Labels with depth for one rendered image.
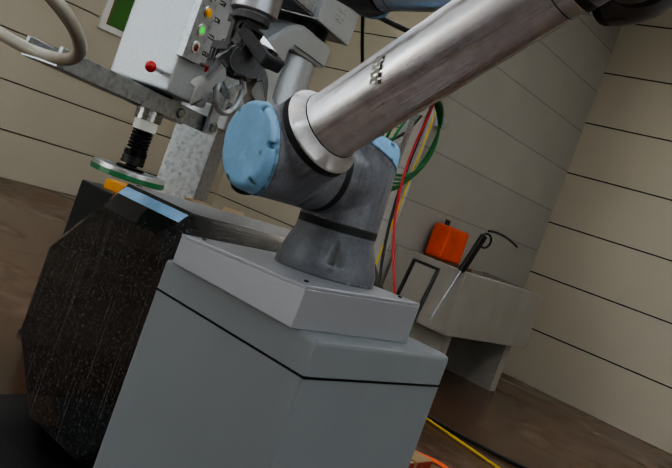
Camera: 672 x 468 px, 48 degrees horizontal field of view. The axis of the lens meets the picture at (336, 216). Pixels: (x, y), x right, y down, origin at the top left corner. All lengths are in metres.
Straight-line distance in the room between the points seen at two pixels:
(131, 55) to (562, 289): 5.68
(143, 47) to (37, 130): 6.69
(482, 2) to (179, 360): 0.77
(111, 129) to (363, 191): 8.08
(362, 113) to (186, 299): 0.47
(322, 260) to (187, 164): 2.11
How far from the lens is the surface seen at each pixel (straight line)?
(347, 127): 1.16
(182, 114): 2.33
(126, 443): 1.47
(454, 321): 5.35
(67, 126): 9.07
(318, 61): 2.88
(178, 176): 3.40
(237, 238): 2.37
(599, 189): 7.43
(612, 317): 7.19
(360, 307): 1.28
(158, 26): 2.26
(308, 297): 1.18
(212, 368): 1.31
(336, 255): 1.34
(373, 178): 1.35
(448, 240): 5.78
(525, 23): 1.04
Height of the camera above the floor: 1.07
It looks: 2 degrees down
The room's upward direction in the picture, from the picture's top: 20 degrees clockwise
